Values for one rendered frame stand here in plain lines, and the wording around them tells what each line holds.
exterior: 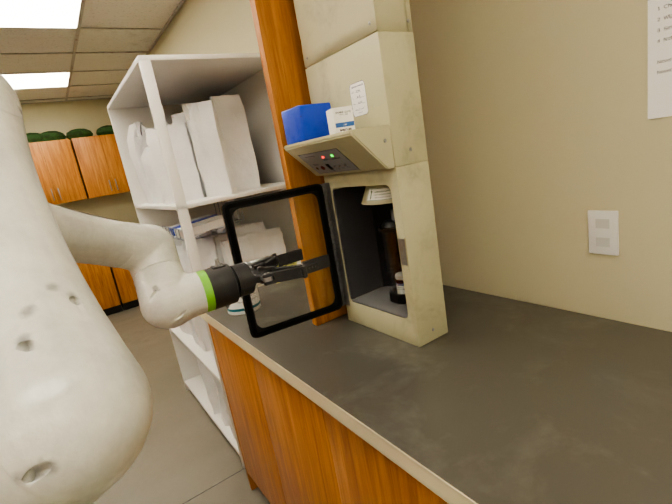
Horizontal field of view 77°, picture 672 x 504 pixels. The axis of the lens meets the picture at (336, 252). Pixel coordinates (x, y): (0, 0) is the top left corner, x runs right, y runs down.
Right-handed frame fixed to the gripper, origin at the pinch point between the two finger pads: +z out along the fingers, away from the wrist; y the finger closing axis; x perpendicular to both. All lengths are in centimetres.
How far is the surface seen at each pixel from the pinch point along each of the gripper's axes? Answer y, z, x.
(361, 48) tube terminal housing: -7, 20, -47
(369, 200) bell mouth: 0.6, 21.0, -10.4
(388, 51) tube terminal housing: -13, 22, -44
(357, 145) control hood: -11.8, 10.9, -25.0
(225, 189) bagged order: 115, 19, -16
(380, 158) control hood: -13.4, 15.6, -21.3
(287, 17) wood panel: 24, 19, -64
